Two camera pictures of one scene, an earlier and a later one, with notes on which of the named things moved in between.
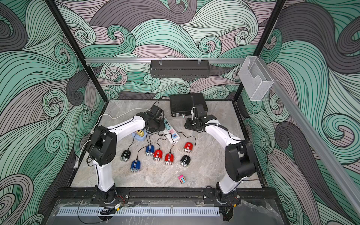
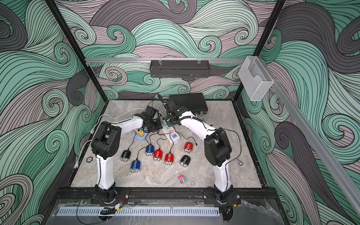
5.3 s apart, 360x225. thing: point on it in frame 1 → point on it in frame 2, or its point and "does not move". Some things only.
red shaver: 188,147 does not move
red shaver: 169,159 does not move
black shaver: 185,161 does not move
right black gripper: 188,125 → 169,123
